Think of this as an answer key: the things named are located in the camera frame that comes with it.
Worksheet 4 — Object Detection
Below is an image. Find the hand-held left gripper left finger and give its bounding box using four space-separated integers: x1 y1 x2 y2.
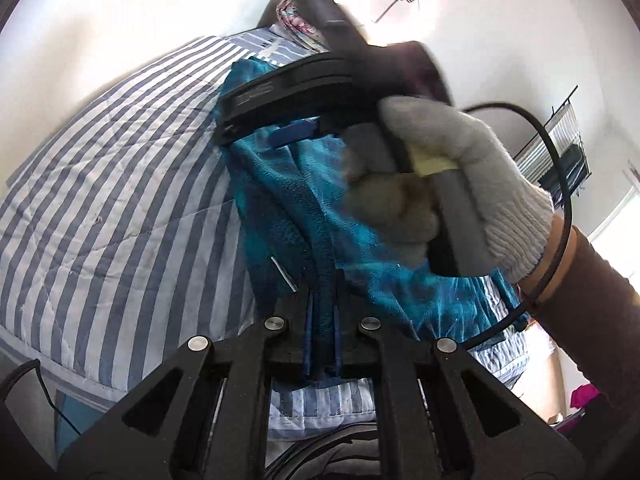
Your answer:
57 287 316 480

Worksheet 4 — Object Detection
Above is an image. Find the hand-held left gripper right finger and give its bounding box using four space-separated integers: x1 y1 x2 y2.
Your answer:
332 307 586 480

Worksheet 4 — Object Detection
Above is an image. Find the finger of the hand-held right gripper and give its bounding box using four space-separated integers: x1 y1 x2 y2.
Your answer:
215 55 383 150

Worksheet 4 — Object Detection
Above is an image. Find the teal fleece jacket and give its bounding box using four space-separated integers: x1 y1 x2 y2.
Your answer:
220 57 521 381

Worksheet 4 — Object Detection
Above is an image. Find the person's right forearm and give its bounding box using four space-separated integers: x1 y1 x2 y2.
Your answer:
517 225 640 411

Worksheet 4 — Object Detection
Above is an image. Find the person's right hand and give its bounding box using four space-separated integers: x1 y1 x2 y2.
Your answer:
342 95 556 286

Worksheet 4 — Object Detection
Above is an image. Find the folded floral quilt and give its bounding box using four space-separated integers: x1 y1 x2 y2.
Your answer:
275 0 331 53

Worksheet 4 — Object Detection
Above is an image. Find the black metal rack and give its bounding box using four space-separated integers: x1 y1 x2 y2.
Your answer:
515 85 592 202

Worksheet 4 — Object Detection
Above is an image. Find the blue striped quilted blanket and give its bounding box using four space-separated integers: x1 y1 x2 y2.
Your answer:
0 35 531 421

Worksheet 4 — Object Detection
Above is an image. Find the pink cloth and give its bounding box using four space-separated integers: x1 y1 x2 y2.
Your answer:
570 384 602 409

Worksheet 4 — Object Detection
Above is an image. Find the window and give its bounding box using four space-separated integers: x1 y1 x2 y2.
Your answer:
587 160 640 261

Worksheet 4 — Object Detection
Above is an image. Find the ring light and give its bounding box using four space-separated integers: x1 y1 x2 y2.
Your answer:
345 0 441 46

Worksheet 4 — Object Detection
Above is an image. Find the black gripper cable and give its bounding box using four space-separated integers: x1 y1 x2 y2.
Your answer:
460 102 573 351

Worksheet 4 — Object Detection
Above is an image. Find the thin black cable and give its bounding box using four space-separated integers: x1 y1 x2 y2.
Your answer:
0 359 82 436

